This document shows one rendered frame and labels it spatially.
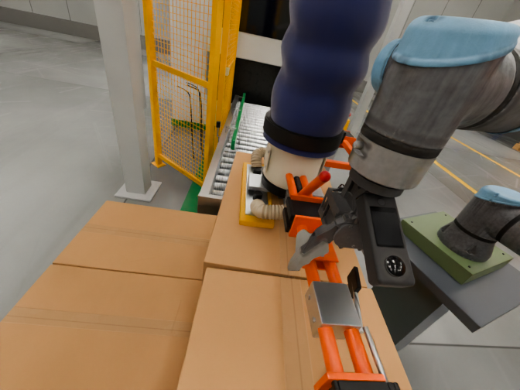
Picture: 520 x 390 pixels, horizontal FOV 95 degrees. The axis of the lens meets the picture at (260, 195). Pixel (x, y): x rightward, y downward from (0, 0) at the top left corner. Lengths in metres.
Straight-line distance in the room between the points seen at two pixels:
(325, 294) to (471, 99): 0.30
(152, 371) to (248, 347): 0.46
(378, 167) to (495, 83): 0.12
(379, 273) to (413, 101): 0.18
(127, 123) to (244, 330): 1.78
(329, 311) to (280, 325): 0.15
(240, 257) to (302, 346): 0.23
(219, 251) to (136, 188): 1.79
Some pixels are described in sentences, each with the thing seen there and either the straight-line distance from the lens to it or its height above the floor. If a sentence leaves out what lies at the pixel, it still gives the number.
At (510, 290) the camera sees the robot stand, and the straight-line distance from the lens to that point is 1.40.
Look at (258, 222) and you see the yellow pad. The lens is 0.67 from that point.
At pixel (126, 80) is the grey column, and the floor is 0.95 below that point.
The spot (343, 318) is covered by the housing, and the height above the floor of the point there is 1.09.
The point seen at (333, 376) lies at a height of 1.10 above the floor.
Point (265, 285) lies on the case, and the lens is 0.57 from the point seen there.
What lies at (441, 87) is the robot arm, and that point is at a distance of 0.29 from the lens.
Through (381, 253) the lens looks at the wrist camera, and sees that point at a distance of 0.32.
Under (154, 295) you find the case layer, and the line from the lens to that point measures 1.02.
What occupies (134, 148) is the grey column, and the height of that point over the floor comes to 0.45.
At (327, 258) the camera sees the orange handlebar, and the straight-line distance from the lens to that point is 0.47.
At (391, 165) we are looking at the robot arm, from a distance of 0.30.
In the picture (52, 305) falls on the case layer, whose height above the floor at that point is 0.54.
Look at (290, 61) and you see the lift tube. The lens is 0.61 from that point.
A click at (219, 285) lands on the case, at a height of 0.94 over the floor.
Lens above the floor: 1.41
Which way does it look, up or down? 35 degrees down
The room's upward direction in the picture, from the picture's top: 13 degrees clockwise
